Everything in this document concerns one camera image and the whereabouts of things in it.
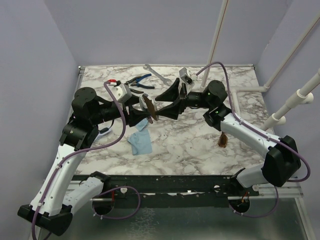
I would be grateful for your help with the silver open-end wrench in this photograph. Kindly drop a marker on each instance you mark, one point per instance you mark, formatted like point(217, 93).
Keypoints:
point(166, 81)

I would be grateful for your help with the white PVC pipe frame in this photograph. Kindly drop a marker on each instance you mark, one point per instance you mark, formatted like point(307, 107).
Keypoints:
point(289, 61)

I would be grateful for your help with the blue handled pliers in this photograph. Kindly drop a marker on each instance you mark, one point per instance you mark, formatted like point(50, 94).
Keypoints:
point(136, 81)

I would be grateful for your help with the light blue cleaning cloth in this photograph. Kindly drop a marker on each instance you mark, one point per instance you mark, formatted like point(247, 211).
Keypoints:
point(140, 142)

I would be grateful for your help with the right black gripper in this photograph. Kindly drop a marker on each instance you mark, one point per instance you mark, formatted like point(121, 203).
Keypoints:
point(171, 95)

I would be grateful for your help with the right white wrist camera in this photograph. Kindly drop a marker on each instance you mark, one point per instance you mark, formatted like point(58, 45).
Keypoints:
point(188, 78)

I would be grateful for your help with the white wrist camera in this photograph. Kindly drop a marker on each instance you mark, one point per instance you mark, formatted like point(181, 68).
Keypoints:
point(188, 78)
point(122, 93)

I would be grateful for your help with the black handled cutters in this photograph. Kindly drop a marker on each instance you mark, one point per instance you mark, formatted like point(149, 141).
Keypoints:
point(136, 91)

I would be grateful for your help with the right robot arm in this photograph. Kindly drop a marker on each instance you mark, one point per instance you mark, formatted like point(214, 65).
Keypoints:
point(280, 159)

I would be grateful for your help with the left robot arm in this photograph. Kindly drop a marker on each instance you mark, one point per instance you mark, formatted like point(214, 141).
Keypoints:
point(53, 208)

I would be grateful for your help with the brown sunglasses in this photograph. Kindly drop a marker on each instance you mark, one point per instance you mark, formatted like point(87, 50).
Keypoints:
point(150, 107)
point(223, 140)

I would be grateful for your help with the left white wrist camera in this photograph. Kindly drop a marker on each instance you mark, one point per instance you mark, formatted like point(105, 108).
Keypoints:
point(122, 93)

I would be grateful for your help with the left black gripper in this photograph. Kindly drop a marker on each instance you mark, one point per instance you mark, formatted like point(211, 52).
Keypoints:
point(135, 116)

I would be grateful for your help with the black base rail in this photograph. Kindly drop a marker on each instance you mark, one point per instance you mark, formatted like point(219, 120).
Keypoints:
point(176, 191)

